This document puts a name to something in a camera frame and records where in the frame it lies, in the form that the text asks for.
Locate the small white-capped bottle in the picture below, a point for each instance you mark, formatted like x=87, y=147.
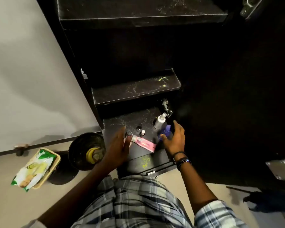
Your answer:
x=142, y=133

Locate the black cabinet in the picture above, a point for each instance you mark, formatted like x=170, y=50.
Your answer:
x=123, y=52

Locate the thin black wrist band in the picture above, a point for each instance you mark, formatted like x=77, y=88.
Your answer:
x=179, y=153

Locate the dark blue cloth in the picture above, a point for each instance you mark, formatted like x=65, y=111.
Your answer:
x=268, y=201

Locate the small dark grey-capped bottle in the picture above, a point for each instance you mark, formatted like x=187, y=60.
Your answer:
x=129, y=133

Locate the person's left forearm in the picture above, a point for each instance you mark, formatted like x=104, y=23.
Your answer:
x=78, y=194

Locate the square metal door plate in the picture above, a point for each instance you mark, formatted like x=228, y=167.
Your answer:
x=280, y=169

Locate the green white wipes packet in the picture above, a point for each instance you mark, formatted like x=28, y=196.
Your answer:
x=33, y=170

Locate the tan basket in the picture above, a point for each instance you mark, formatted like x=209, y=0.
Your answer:
x=52, y=167

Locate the black cabinet door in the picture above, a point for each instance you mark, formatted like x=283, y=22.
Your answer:
x=239, y=92

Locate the yellow banana peel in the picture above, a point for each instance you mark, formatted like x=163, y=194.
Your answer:
x=91, y=155

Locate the small metal hinge plate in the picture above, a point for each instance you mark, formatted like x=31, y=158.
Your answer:
x=84, y=74

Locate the door stopper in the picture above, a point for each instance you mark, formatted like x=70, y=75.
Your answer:
x=21, y=149

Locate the wide black cabinet shelf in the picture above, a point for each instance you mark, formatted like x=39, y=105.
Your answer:
x=137, y=11

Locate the white spray bottle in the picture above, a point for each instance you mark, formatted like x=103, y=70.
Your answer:
x=159, y=122

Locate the small black bottle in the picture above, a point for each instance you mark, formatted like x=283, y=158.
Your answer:
x=139, y=127

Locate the black waste bin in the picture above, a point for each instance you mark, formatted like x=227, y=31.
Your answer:
x=82, y=146

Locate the dark thin stick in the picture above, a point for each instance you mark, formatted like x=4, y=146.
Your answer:
x=238, y=189

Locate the person's right forearm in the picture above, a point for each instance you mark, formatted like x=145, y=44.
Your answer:
x=194, y=185

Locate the short black cabinet shelf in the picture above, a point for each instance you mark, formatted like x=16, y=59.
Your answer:
x=137, y=89

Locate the pink toothpaste tube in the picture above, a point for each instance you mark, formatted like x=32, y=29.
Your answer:
x=144, y=142

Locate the person's right hand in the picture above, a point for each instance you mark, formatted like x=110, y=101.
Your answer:
x=177, y=142

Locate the plaid shirt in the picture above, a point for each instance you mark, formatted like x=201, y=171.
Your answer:
x=137, y=204

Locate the metal cabinet hinge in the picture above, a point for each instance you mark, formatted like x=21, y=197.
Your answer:
x=247, y=7
x=166, y=107

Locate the person's left thumb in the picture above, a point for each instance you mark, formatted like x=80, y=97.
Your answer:
x=129, y=147

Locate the person's left hand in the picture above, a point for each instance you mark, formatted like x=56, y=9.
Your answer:
x=115, y=153

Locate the person's right thumb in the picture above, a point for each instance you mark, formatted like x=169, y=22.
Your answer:
x=164, y=139

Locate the blue bottle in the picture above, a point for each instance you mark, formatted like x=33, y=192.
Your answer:
x=166, y=131

